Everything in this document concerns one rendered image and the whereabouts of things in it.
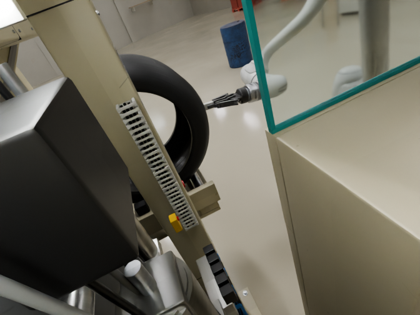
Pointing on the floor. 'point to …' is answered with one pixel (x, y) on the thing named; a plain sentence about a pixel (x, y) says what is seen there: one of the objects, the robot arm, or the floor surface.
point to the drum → (236, 44)
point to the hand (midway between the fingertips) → (206, 106)
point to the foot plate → (249, 302)
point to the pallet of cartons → (236, 5)
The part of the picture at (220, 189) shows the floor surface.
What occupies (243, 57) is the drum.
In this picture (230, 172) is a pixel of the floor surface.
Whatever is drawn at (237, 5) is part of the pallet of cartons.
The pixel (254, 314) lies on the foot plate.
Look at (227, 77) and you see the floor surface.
